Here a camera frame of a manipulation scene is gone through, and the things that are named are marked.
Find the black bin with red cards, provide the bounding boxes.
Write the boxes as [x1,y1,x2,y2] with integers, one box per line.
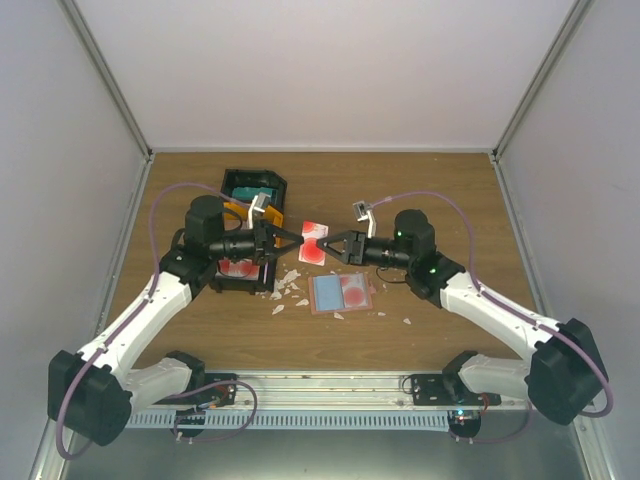
[210,259,277,295]

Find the red and white cards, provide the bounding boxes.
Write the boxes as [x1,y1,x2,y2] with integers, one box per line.
[218,259,261,281]

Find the white debris pile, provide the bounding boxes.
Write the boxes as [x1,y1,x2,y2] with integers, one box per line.
[256,269,310,316]

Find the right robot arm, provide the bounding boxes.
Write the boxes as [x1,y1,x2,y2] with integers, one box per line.
[317,209,612,425]

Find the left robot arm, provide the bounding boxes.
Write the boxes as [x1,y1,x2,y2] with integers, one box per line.
[47,195,304,459]

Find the black bin with teal cards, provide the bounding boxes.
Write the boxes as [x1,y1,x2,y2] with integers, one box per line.
[221,169,287,211]

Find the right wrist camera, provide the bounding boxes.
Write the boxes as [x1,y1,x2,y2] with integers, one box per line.
[353,200,377,238]

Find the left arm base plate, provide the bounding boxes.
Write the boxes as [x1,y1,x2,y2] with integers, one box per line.
[164,372,238,408]

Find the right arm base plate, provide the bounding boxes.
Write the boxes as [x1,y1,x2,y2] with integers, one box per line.
[409,373,502,408]

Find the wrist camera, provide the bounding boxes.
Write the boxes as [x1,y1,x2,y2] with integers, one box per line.
[247,192,271,229]
[353,200,377,238]

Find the yellow bin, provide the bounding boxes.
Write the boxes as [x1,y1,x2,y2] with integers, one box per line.
[223,201,284,230]

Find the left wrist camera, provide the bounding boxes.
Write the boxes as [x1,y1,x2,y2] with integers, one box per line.
[247,192,271,229]

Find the aluminium mounting rail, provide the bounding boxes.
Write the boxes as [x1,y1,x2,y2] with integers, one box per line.
[125,368,527,413]

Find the grey slotted cable duct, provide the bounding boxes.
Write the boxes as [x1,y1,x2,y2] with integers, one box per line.
[127,409,449,432]

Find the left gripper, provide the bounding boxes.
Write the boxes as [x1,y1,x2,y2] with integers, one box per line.
[211,219,304,266]

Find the teal cards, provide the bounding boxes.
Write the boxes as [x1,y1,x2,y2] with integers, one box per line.
[231,186,277,203]

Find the red credit card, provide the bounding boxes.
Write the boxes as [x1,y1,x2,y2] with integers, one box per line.
[340,273,370,309]

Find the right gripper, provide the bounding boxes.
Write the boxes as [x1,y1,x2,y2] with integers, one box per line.
[317,231,414,271]

